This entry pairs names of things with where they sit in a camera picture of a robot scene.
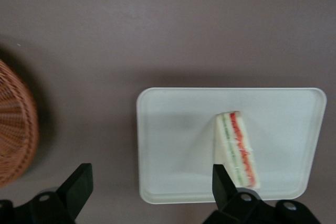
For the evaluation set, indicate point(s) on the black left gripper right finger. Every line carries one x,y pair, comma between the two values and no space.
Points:
223,190

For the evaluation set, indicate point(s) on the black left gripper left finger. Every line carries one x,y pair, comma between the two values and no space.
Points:
71,195

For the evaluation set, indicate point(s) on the triangle sandwich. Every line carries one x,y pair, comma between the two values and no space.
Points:
228,140

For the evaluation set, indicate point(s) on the beige rectangular tray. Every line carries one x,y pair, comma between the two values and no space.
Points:
170,142

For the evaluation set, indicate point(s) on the round brown wicker basket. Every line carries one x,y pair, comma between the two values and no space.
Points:
15,129

